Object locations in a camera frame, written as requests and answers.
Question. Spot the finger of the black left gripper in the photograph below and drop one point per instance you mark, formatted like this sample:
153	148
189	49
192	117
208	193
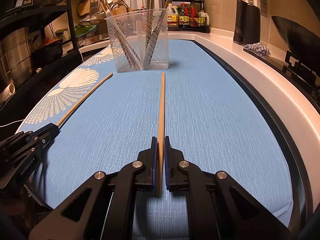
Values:
51	129
45	138

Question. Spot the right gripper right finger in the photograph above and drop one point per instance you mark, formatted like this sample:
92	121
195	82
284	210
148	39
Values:
217	206

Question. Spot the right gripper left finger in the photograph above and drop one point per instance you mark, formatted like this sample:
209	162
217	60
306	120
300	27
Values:
103	206

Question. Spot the chrome kitchen faucet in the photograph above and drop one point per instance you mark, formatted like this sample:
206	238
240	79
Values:
119	7

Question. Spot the left human hand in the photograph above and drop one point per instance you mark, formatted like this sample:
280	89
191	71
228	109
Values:
25	209

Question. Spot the black shelf rack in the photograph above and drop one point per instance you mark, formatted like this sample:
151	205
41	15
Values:
36	20

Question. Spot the blue patterned table mat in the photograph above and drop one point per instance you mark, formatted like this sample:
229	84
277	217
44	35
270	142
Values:
211	115

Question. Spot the white mug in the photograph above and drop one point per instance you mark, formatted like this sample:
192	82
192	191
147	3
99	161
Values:
7	92

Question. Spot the orange lidded pot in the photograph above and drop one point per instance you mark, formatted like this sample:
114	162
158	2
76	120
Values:
48	53

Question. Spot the steel stock pot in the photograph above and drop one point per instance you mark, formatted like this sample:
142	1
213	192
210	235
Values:
16	58

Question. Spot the clear plastic utensil holder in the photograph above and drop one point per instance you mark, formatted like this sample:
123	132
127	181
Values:
132	25

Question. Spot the black gas stove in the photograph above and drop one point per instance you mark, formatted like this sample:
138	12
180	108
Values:
295	72

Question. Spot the yellow oil jug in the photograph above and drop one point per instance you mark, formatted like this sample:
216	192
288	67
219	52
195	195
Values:
172	16

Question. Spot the blue checkered cloth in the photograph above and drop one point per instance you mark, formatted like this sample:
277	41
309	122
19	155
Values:
258	49

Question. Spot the black spice rack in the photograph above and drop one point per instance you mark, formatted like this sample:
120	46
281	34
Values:
191	16

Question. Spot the black electric kettle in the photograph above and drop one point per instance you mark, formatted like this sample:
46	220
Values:
247	23

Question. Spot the black wok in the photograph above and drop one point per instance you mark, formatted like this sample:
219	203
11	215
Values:
300	40

